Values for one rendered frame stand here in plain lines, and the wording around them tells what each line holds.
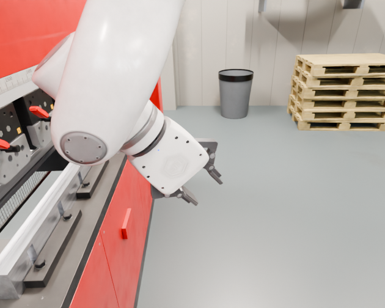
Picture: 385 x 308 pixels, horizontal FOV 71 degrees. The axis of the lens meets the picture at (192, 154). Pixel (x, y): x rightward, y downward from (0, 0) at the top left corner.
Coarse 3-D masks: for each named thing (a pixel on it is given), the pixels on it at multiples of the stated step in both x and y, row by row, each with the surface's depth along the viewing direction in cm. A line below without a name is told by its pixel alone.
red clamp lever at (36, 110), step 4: (32, 108) 74; (36, 108) 74; (40, 108) 76; (32, 112) 75; (36, 112) 75; (40, 112) 76; (44, 112) 77; (40, 116) 77; (44, 116) 78; (48, 116) 80; (44, 120) 82; (48, 120) 82
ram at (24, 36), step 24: (0, 0) 67; (24, 0) 77; (48, 0) 90; (72, 0) 109; (0, 24) 66; (24, 24) 76; (48, 24) 89; (72, 24) 108; (0, 48) 66; (24, 48) 76; (48, 48) 89; (0, 72) 66; (0, 96) 65
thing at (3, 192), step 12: (48, 144) 139; (36, 156) 128; (48, 156) 139; (24, 168) 119; (36, 168) 128; (12, 180) 110; (24, 180) 119; (0, 192) 103; (12, 192) 110; (0, 204) 103
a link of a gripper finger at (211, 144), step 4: (196, 140) 45; (200, 140) 45; (204, 140) 45; (208, 140) 46; (212, 140) 46; (200, 144) 45; (204, 144) 45; (208, 144) 46; (212, 144) 46; (216, 144) 46; (208, 148) 47; (212, 148) 46; (216, 148) 47; (208, 152) 47
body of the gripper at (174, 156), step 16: (176, 128) 40; (160, 144) 40; (176, 144) 41; (192, 144) 42; (128, 160) 41; (144, 160) 41; (160, 160) 41; (176, 160) 42; (192, 160) 43; (144, 176) 42; (160, 176) 43; (176, 176) 44; (192, 176) 45
